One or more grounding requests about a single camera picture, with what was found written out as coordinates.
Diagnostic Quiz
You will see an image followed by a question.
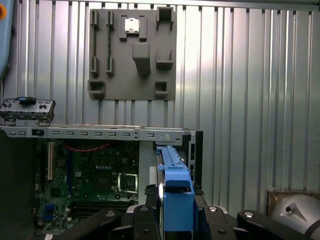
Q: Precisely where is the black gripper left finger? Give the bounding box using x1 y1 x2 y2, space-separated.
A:
53 184 162 240

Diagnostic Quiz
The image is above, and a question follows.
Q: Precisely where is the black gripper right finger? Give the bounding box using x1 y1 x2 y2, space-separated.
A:
193 185 313 240

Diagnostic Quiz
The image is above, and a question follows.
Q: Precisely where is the hard disk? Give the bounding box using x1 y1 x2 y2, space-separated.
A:
156 144 198 240

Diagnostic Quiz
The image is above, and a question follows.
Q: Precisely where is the black RAM slot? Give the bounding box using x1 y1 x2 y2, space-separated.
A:
72 212 111 218
72 204 131 209
72 208 128 213
72 200 137 205

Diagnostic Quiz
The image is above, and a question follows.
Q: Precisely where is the grey power supply unit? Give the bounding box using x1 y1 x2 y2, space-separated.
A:
138 144 161 201

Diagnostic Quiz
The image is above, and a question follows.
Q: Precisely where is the green motherboard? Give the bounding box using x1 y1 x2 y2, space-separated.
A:
34 139 140 236

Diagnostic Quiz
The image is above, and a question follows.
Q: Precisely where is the blue header connector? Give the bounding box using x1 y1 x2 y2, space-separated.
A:
44 203 56 222

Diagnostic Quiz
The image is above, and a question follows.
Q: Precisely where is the beige expansion slot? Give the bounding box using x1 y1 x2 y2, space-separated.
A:
47 141 55 182

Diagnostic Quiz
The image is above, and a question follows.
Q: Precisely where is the black open PC case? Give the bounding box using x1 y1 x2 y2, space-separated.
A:
0 123 204 240

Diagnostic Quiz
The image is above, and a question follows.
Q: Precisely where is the grey parts rack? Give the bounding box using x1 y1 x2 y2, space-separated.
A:
87 6 177 101

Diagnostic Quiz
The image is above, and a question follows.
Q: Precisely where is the hinged metal slot retainer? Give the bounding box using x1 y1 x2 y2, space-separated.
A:
0 97 56 127

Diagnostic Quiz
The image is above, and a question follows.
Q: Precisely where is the black latch with blue button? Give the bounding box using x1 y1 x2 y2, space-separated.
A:
13 96 37 105

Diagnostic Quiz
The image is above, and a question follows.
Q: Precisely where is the green RAM stick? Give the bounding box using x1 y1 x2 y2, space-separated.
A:
106 23 112 66

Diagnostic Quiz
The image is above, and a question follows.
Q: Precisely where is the silver CPU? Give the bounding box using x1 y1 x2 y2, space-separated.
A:
124 17 141 33

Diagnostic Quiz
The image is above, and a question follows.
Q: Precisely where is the pale blue teach pendant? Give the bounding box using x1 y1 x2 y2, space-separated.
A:
0 0 16 81

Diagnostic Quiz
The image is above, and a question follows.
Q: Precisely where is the metal socket cover frame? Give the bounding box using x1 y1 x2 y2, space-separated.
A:
116 172 139 196

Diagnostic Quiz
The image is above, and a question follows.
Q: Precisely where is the red and black twisted wire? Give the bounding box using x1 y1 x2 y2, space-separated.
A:
62 142 111 152

